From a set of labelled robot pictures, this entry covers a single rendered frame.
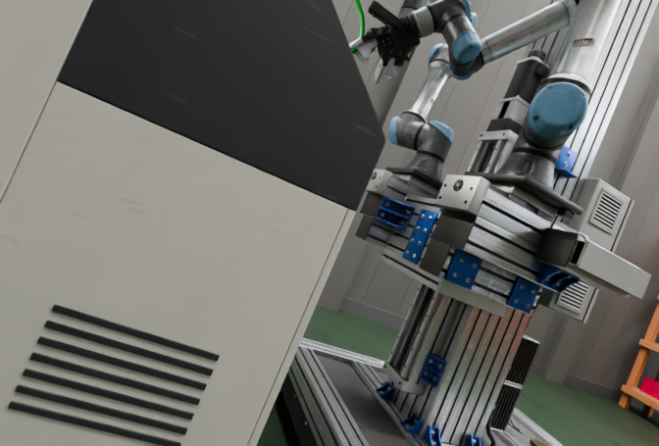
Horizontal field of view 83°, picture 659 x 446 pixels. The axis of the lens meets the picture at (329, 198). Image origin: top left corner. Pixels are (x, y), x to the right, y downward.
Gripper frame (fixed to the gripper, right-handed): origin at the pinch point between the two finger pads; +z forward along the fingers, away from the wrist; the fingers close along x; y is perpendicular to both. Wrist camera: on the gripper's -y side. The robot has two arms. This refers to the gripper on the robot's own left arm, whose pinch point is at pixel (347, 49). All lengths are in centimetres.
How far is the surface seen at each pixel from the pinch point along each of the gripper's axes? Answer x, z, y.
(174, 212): -51, 43, 23
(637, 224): 350, -269, 267
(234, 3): -43.5, 18.7, -7.6
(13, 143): -57, 60, 2
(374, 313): 208, 54, 185
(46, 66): -54, 51, -8
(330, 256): -44, 21, 44
